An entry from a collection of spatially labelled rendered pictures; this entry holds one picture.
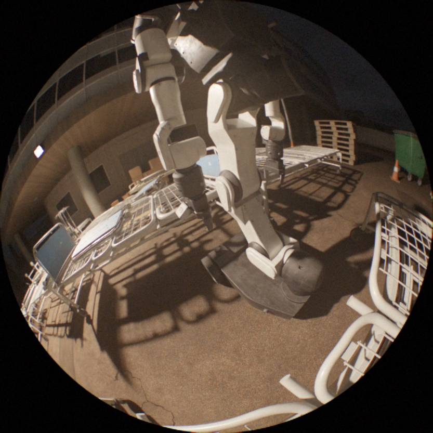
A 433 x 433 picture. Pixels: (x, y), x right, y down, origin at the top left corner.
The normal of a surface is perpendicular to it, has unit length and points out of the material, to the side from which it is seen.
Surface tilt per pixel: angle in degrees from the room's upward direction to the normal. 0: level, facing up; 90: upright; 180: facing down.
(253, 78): 113
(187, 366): 0
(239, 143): 100
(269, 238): 46
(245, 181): 86
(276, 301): 0
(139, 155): 90
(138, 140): 90
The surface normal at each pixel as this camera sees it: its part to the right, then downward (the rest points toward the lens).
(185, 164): 0.55, 0.48
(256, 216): 0.30, -0.12
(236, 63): -0.81, 0.48
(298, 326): -0.28, -0.81
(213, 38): -0.62, 0.78
